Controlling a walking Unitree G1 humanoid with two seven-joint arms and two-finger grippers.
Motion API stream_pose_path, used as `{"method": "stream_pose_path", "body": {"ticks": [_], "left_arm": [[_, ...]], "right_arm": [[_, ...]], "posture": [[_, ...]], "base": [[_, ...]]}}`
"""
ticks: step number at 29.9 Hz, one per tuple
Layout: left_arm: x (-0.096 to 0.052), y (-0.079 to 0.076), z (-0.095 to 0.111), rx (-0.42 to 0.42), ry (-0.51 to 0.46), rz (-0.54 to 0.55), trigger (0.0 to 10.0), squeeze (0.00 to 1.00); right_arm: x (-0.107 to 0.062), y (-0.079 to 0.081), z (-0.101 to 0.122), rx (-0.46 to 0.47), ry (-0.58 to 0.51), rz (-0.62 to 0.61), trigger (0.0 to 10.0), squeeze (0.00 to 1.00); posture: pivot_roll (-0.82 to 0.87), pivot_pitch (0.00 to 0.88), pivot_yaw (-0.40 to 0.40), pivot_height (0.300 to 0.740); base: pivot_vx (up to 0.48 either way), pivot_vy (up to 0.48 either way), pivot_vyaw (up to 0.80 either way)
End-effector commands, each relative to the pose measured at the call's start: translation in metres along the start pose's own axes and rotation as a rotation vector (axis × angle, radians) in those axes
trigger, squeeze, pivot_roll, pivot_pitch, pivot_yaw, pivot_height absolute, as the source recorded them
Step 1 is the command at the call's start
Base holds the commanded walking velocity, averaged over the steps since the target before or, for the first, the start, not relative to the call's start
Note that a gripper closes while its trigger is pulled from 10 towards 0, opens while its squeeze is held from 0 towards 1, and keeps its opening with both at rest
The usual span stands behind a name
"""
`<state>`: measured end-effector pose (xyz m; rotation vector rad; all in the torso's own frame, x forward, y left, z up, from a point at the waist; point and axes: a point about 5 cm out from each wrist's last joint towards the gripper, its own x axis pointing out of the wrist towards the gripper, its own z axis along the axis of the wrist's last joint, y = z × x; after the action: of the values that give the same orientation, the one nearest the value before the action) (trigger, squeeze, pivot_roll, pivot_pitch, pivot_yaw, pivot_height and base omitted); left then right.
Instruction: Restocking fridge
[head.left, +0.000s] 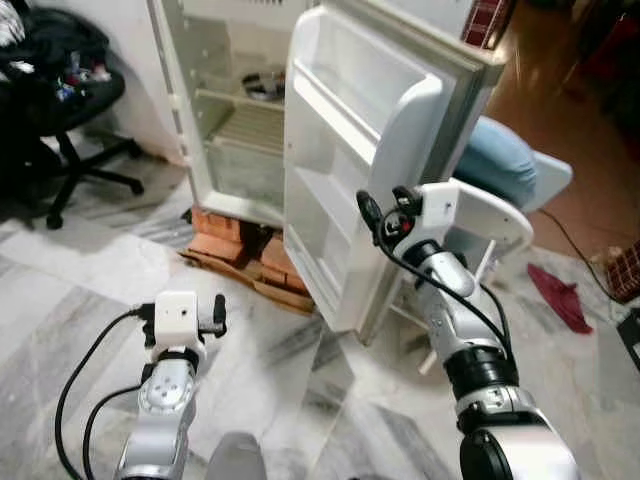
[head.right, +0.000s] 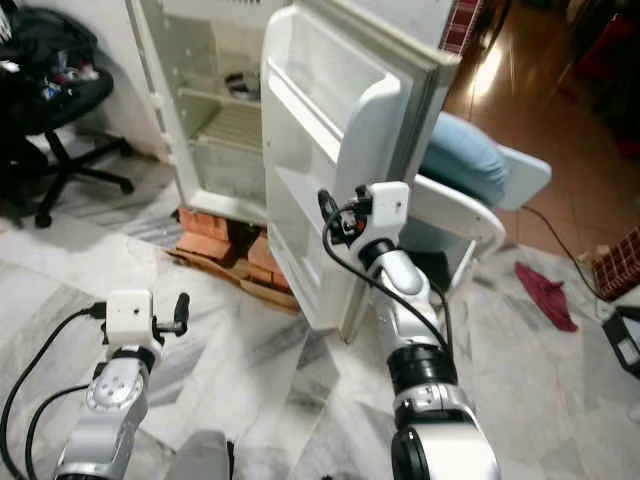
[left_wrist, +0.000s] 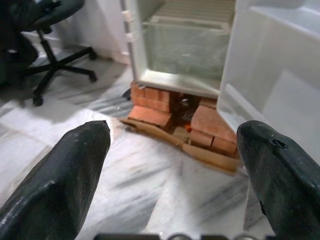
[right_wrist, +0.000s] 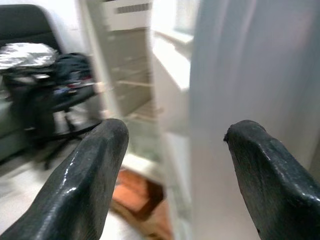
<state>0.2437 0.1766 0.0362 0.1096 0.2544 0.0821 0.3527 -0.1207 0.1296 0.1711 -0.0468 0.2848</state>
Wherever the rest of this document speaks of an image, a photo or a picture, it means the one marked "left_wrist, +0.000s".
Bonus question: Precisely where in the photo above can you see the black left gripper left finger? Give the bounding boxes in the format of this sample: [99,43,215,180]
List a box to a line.
[0,120,112,240]

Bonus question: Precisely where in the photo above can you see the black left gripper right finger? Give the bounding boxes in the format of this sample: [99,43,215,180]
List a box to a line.
[236,119,320,240]

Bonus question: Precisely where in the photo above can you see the silver fridge door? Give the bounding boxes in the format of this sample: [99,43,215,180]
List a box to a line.
[216,0,320,181]

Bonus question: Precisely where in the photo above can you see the silver fridge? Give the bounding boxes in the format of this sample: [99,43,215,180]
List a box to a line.
[121,0,237,100]

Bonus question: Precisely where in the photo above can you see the clear fridge crisper drawer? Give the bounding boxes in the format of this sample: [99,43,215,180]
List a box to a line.
[141,21,230,76]

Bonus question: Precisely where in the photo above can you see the white fridge shelf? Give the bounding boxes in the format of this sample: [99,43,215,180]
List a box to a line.
[143,0,237,31]

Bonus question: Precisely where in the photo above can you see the red brick stack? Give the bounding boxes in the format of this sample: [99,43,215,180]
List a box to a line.
[186,98,239,156]
[126,81,174,133]

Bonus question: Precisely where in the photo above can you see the black office chair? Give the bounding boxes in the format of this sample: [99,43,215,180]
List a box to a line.
[0,0,98,107]

